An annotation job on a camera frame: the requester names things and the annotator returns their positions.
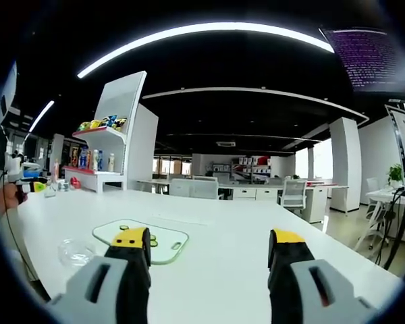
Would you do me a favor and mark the row of white desks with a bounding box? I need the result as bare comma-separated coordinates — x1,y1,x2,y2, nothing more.
136,178,350,224

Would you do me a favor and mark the long curved ceiling light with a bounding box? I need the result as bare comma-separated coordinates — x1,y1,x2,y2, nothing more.
76,22,335,80

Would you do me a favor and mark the white mesh office chair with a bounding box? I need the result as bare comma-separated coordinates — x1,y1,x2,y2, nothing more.
277,178,308,213

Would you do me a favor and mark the green potted plant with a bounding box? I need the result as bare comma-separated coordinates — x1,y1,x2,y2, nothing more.
387,163,404,189

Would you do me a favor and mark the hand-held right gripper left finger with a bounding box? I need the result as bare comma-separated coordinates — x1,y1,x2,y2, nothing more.
45,226,153,324

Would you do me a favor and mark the thin black cable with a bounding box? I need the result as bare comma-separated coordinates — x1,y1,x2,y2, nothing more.
0,170,34,281

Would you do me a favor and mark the monitor with purple text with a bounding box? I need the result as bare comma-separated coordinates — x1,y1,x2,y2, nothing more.
318,26,405,92

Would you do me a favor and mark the person's left hand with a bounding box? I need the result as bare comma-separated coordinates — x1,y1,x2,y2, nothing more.
0,184,21,217

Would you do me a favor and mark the white side desk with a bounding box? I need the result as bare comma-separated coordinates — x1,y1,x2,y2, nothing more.
364,184,405,244

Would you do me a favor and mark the white display shelf unit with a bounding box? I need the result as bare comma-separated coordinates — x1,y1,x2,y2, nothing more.
61,70,160,194

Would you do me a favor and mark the bundle of black cables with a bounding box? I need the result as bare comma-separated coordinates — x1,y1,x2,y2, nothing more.
374,186,405,271

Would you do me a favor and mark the white cutting board green rim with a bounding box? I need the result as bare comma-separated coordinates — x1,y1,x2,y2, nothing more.
92,219,190,265

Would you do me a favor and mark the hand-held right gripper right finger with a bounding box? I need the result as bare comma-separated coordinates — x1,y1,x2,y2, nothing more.
267,228,383,324

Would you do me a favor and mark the short ceiling light strip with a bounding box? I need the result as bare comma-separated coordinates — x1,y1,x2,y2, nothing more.
28,100,55,133

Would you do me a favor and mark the white square column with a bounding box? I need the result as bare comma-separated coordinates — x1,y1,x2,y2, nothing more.
328,116,362,214

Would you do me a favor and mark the clear petri dish lid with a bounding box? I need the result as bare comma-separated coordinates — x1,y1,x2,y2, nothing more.
57,238,97,263

